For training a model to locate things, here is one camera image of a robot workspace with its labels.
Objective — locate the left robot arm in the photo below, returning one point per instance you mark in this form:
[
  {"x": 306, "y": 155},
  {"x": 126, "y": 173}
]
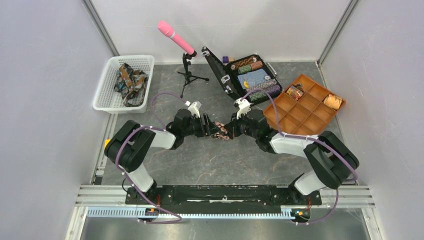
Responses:
[{"x": 129, "y": 146}]

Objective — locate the rolled dark patterned tie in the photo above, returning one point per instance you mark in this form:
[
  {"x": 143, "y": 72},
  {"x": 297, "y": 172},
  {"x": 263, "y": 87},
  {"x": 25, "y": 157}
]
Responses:
[{"x": 295, "y": 91}]

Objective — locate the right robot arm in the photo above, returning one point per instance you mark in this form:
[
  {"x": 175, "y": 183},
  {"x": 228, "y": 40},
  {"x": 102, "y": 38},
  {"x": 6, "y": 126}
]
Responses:
[{"x": 331, "y": 161}]

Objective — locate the purple cube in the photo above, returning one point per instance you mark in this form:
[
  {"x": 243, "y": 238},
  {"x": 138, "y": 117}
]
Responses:
[{"x": 225, "y": 59}]

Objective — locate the yellow block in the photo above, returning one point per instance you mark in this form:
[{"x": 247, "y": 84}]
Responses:
[{"x": 106, "y": 142}]

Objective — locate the pink microphone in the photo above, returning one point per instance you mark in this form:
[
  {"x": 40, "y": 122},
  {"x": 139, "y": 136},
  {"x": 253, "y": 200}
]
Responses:
[{"x": 169, "y": 32}]

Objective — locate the dark blue patterned tie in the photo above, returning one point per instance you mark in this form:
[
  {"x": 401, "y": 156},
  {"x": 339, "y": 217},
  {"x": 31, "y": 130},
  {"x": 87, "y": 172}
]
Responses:
[{"x": 131, "y": 84}]

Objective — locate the orange compartment tray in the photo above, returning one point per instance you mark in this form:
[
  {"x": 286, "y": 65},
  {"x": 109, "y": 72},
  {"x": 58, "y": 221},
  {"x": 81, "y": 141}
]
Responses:
[{"x": 307, "y": 116}]

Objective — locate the black floral tie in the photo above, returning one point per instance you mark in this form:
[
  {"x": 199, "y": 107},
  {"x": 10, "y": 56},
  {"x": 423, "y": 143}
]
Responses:
[{"x": 220, "y": 132}]

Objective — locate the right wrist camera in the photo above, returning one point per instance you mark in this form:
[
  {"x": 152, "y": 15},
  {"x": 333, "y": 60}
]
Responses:
[{"x": 243, "y": 107}]

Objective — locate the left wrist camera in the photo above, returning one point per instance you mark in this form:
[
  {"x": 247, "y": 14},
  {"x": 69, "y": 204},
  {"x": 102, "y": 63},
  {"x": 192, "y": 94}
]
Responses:
[{"x": 194, "y": 108}]

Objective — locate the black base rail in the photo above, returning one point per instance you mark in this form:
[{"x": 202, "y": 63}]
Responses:
[{"x": 223, "y": 199}]

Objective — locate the white plastic basket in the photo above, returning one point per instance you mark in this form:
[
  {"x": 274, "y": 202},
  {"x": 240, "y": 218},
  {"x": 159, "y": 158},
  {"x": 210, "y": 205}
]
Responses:
[{"x": 108, "y": 100}]

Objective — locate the black tripod stand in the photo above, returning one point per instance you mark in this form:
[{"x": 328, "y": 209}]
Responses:
[{"x": 188, "y": 76}]

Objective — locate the black poker chip case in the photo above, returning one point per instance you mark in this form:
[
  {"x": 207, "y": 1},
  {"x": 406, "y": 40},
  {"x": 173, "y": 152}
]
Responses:
[{"x": 244, "y": 75}]

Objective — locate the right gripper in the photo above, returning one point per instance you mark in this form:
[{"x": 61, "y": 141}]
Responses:
[{"x": 231, "y": 127}]

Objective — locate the rolled tan patterned tie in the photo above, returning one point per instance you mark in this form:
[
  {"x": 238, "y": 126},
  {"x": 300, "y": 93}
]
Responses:
[{"x": 333, "y": 101}]

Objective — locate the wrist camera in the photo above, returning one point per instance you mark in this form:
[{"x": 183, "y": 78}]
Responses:
[
  {"x": 243, "y": 107},
  {"x": 194, "y": 108}
]

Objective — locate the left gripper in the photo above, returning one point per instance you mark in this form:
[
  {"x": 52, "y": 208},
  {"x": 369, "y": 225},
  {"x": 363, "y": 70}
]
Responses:
[{"x": 205, "y": 130}]

